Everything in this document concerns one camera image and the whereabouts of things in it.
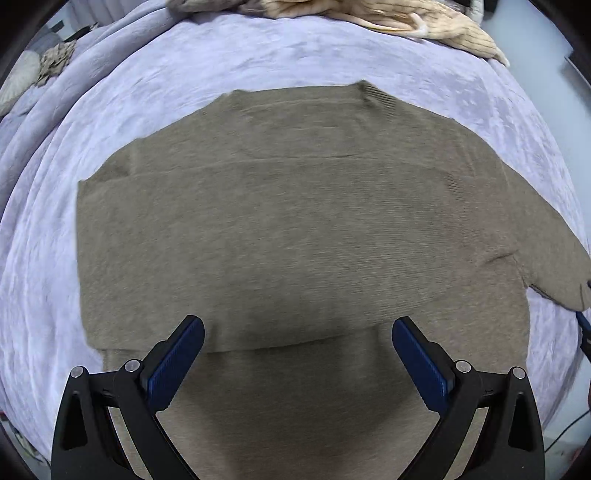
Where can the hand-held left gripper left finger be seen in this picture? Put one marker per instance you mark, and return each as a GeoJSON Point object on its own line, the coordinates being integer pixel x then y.
{"type": "Point", "coordinates": [178, 357]}

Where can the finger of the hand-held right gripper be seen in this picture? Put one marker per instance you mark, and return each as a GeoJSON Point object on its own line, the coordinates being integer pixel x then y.
{"type": "Point", "coordinates": [584, 325]}

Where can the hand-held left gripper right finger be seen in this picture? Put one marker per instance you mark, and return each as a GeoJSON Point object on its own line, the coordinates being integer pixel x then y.
{"type": "Point", "coordinates": [418, 357]}

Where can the olive brown knit sweater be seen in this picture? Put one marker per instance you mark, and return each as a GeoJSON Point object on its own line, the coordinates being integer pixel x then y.
{"type": "Point", "coordinates": [295, 240]}

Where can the dark monitor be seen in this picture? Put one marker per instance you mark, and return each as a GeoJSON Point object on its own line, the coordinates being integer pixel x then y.
{"type": "Point", "coordinates": [579, 64]}

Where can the lavender embossed blanket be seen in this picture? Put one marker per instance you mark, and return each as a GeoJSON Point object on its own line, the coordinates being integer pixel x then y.
{"type": "Point", "coordinates": [184, 69]}

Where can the crumpled beige cloth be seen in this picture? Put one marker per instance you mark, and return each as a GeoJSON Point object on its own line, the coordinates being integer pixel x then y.
{"type": "Point", "coordinates": [55, 57]}

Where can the grey pillow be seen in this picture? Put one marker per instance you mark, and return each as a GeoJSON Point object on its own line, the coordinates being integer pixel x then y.
{"type": "Point", "coordinates": [21, 74]}

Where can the beige striped garment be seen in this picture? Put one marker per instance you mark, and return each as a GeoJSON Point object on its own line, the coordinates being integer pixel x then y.
{"type": "Point", "coordinates": [383, 14]}

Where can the grey brown garment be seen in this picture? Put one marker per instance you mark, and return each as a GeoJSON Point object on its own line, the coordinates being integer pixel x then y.
{"type": "Point", "coordinates": [194, 4]}

